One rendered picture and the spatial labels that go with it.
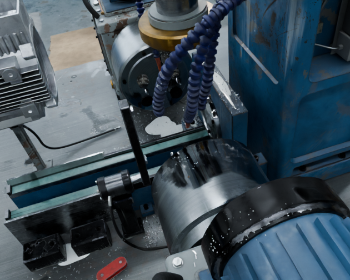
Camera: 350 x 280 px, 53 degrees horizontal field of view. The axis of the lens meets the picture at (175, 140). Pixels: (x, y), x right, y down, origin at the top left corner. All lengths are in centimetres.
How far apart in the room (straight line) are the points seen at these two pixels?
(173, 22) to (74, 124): 80
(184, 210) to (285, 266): 32
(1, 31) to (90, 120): 77
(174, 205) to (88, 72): 113
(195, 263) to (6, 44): 52
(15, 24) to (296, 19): 51
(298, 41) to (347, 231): 43
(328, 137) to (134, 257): 61
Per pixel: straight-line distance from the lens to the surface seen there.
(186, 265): 58
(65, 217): 105
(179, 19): 75
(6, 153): 146
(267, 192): 40
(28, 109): 76
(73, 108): 152
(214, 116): 93
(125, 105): 72
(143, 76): 110
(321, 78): 84
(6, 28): 73
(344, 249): 40
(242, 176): 68
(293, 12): 73
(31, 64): 74
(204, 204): 64
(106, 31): 127
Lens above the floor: 169
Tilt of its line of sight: 45 degrees down
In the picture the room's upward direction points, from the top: 10 degrees counter-clockwise
